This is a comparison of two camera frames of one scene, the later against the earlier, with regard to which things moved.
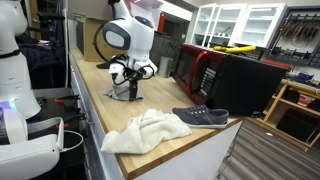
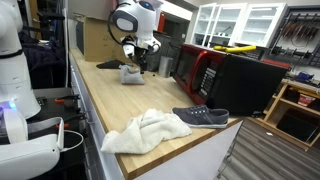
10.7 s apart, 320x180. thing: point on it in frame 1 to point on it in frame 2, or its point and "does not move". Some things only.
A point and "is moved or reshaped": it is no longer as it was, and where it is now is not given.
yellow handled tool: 235,48 does not move
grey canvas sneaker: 200,116 does not move
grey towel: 121,91 is moved or reshaped
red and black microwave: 238,82 does not move
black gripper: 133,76 to 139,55
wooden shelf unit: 292,114 does not move
